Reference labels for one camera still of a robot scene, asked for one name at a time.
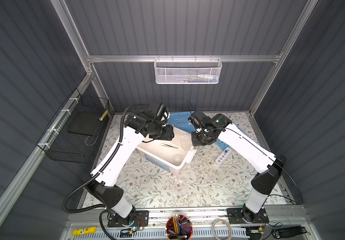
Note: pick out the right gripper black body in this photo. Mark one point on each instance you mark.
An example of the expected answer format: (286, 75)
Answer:
(198, 139)

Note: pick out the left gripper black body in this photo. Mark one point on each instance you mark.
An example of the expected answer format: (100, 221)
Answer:
(162, 132)

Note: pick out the clear petri dish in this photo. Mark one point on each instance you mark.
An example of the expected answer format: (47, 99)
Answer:
(180, 188)
(186, 142)

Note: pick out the white test tube rack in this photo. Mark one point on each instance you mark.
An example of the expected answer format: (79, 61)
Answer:
(222, 158)

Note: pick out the white plastic storage bin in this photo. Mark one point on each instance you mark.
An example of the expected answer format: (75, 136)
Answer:
(161, 156)

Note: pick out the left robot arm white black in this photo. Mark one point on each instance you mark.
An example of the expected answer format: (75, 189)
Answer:
(133, 130)

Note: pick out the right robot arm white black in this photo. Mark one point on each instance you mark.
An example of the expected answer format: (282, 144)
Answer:
(268, 166)

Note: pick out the blue test tube rack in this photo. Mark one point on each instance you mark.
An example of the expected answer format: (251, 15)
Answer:
(223, 145)

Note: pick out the blue plastic bin lid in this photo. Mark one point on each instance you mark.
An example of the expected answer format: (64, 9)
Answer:
(180, 121)

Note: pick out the yellow marker in basket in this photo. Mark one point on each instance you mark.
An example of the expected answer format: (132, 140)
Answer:
(104, 115)

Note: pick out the red pencil cup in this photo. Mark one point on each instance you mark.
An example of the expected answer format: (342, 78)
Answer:
(179, 227)

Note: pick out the yellow marker bottle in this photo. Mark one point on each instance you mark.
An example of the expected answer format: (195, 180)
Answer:
(84, 231)

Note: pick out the black device on shelf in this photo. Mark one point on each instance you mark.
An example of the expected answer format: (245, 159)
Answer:
(288, 232)

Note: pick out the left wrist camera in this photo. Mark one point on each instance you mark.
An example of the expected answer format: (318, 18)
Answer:
(158, 111)

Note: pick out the white wire wall basket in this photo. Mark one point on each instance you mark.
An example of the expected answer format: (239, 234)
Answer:
(187, 72)

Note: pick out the black wire side basket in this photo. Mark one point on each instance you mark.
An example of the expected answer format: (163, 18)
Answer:
(78, 132)

